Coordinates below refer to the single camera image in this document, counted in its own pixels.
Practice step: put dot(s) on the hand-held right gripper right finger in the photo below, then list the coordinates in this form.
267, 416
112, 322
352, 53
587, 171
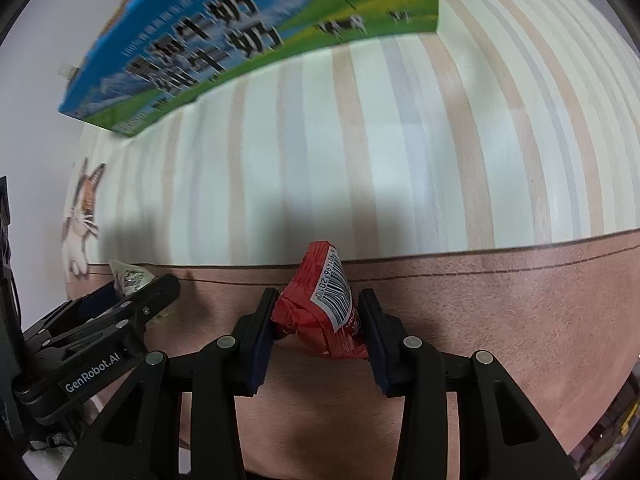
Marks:
376, 347

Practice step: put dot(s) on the red snack packet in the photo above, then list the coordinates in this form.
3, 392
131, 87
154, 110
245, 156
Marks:
310, 305

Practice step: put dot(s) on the pale chicken feet packet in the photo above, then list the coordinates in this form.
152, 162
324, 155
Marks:
129, 277

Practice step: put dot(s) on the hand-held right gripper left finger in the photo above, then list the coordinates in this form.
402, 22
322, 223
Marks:
260, 347

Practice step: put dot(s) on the green blue milk carton box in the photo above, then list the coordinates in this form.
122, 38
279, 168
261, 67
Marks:
250, 25

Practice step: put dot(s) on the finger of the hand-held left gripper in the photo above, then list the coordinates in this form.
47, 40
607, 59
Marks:
155, 295
87, 302

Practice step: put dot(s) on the striped cat print blanket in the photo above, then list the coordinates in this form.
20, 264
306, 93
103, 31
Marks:
400, 160

